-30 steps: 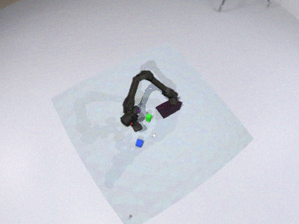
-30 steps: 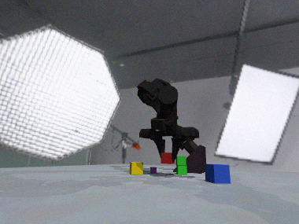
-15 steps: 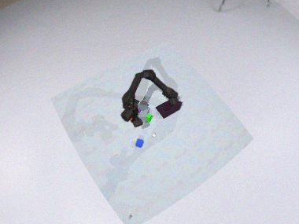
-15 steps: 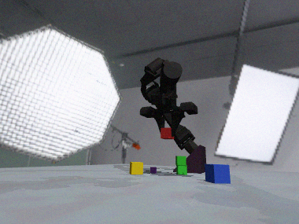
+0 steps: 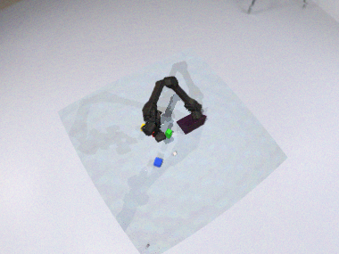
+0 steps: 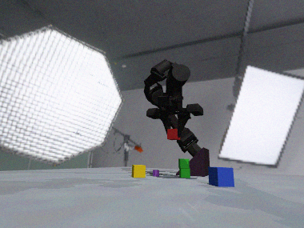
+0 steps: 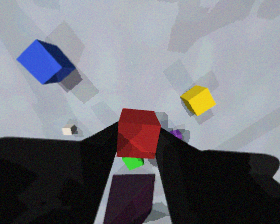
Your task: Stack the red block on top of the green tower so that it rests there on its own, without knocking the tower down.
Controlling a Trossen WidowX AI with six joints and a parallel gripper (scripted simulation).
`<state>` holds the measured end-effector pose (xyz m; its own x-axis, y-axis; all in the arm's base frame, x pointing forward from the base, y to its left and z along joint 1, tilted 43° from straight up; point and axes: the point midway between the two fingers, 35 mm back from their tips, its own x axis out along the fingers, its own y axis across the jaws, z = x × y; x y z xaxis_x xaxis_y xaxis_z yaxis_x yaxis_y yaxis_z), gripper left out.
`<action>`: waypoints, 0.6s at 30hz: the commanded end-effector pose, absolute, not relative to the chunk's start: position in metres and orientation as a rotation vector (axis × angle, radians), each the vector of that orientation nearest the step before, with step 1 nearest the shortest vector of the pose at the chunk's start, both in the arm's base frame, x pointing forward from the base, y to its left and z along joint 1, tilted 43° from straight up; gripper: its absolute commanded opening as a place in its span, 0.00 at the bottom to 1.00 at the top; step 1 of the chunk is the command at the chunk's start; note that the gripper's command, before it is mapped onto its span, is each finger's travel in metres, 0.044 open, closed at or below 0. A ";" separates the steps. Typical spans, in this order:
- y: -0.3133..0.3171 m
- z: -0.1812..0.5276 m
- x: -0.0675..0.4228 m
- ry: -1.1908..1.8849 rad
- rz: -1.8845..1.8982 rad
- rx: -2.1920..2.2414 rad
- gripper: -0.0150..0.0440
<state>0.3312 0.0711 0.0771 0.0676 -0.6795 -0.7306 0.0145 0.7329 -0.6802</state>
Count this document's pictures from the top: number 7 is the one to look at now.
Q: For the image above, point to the blue block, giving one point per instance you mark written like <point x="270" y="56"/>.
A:
<point x="46" y="62"/>

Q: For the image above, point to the green block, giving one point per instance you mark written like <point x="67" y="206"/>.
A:
<point x="132" y="163"/>

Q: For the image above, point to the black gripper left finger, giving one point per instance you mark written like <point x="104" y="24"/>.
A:
<point x="88" y="162"/>

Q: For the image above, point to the yellow block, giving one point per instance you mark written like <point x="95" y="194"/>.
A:
<point x="198" y="99"/>

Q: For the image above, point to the red block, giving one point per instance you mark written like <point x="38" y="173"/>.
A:
<point x="138" y="133"/>

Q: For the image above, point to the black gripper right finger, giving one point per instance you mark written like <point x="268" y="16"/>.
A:
<point x="186" y="171"/>

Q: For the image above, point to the small purple block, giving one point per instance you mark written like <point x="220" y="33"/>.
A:
<point x="176" y="133"/>

